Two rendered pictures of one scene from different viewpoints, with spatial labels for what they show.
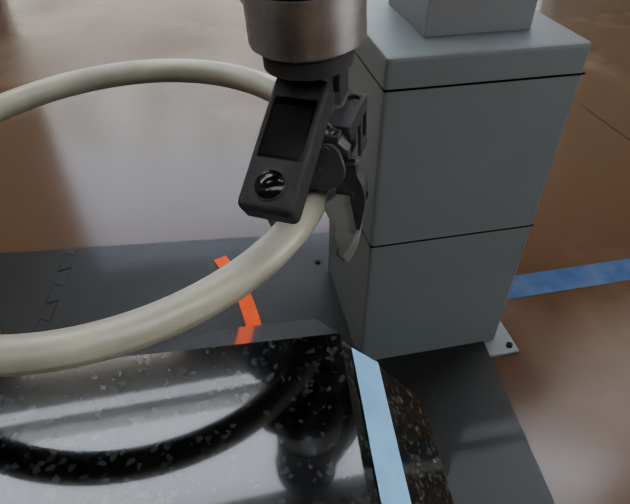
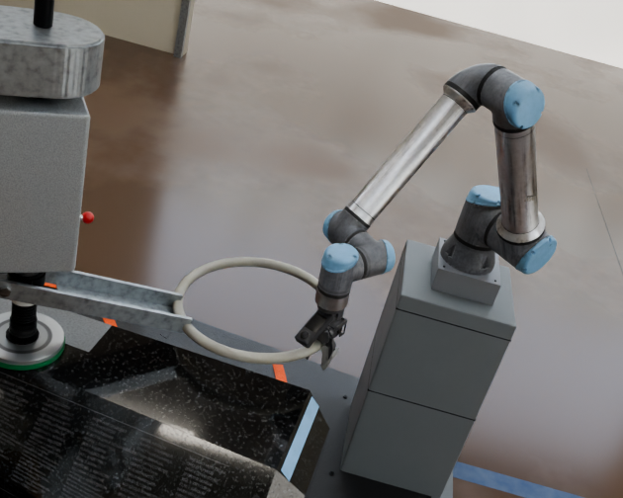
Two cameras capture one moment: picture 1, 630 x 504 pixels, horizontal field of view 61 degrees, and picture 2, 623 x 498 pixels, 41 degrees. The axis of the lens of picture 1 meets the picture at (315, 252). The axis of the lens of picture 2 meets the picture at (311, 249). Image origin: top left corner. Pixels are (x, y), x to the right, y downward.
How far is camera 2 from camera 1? 1.85 m
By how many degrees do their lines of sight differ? 15
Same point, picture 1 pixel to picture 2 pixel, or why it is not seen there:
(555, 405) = not seen: outside the picture
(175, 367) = (256, 376)
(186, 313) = (269, 359)
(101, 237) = (201, 314)
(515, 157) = (466, 372)
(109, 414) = (234, 379)
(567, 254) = (539, 474)
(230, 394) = (269, 390)
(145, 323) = (259, 357)
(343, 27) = (336, 305)
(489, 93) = (454, 330)
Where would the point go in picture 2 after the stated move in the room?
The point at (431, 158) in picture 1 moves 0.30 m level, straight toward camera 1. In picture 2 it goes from (415, 352) to (372, 391)
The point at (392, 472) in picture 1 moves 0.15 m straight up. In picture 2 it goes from (305, 429) to (317, 386)
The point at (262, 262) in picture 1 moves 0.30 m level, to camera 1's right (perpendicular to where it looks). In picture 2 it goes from (295, 355) to (398, 399)
